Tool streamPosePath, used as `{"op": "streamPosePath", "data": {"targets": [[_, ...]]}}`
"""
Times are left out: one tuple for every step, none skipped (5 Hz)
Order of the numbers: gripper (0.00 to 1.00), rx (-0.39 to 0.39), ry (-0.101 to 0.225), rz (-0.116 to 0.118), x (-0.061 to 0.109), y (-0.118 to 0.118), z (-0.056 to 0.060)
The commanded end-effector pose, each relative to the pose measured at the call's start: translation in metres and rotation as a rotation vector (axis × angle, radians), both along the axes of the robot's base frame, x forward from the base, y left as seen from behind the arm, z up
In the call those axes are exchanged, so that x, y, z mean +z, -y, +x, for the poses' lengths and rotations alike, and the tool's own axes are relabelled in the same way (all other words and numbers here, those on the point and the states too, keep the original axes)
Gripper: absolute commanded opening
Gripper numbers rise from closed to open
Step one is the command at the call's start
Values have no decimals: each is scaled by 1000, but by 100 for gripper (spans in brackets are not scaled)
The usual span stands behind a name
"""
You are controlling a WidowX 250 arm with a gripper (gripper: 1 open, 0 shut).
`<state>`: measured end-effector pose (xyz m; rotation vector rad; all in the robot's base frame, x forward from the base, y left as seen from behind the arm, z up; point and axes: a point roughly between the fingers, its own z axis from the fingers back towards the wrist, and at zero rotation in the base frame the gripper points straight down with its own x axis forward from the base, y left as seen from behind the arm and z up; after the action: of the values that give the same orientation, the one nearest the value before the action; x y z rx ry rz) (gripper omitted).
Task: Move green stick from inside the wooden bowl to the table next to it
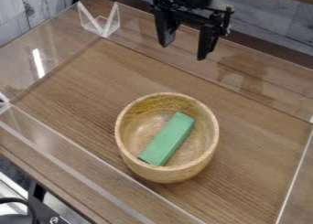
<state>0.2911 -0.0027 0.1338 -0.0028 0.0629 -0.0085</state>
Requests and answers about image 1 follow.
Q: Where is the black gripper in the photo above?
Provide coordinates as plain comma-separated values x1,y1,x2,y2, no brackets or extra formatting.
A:
150,0,236,60

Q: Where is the green rectangular stick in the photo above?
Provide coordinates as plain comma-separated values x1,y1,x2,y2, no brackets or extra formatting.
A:
137,112,196,166

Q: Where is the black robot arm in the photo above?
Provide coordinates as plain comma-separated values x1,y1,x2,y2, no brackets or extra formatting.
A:
150,0,236,60

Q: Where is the wooden bowl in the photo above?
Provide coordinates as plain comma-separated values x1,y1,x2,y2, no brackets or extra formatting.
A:
116,92,221,184

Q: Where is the clear acrylic corner bracket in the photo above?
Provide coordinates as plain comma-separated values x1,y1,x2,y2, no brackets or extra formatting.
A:
78,2,121,37

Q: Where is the black table leg bracket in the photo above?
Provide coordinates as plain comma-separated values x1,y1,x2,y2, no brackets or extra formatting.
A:
29,180,70,224

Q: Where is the black cable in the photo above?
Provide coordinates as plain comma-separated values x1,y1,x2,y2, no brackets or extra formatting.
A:
0,197,31,208

